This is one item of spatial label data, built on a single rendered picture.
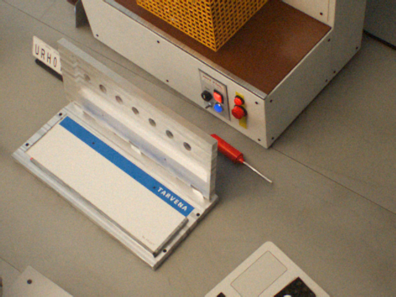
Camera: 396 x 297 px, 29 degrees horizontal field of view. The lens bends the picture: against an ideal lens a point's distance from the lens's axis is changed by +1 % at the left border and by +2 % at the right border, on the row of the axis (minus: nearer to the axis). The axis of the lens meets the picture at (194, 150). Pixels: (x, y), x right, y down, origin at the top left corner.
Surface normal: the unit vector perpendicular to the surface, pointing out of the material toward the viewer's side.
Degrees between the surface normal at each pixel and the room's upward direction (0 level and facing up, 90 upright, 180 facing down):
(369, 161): 0
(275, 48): 0
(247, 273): 0
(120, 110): 79
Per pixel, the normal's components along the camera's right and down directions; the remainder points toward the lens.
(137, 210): -0.11, -0.53
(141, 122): -0.66, 0.56
